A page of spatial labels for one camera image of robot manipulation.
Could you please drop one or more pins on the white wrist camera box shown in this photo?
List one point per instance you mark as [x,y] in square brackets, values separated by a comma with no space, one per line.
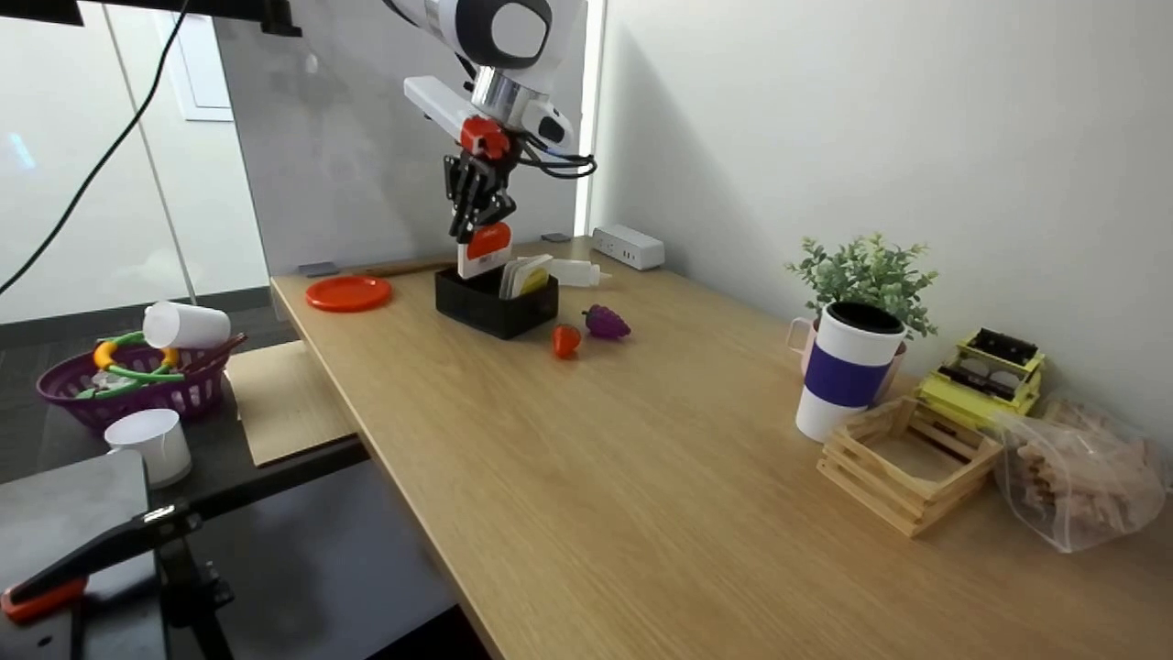
[435,100]

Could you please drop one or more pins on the purple toy strawberry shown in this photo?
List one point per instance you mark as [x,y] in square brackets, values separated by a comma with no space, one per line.
[606,323]

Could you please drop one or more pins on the black side table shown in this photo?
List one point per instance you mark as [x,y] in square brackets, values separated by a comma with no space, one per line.
[37,428]

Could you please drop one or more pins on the orange round plate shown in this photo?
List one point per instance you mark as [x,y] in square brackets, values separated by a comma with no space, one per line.
[351,296]

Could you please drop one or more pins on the green plant in pink pot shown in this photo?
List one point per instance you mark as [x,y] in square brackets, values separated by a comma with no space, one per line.
[865,278]

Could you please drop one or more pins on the brown cardboard sheet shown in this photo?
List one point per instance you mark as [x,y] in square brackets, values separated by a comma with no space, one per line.
[296,399]

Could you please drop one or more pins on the black clamp bar with stand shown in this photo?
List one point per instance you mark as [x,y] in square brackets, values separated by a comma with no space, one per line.
[245,490]

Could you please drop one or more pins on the white cup with purple band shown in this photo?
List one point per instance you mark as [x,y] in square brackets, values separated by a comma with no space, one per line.
[843,373]

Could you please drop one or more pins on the white rectangular box with ports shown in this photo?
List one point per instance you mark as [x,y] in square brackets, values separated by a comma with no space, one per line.
[630,249]

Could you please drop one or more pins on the black overhead mount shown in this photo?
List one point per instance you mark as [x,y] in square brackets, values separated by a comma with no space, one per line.
[186,10]

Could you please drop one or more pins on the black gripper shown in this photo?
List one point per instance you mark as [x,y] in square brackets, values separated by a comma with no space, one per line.
[477,177]

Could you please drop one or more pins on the clear container of wooden blocks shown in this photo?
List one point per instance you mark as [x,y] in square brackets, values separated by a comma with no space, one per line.
[1082,480]

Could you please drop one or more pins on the red camera mount bracket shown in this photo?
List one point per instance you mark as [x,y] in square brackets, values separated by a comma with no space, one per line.
[485,138]

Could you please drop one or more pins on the grey flat panel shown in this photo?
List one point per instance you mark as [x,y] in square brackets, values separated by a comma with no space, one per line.
[60,515]

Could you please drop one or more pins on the small book with yellow picture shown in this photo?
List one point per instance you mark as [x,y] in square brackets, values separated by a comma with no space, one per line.
[529,278]

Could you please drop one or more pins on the orange toy strawberry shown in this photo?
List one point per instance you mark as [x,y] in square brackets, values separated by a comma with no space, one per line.
[565,342]

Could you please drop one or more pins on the purple plastic basket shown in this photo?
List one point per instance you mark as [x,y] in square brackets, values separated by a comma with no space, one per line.
[132,400]

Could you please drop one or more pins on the wooden slatted tray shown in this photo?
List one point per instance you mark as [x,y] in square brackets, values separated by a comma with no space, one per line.
[911,470]

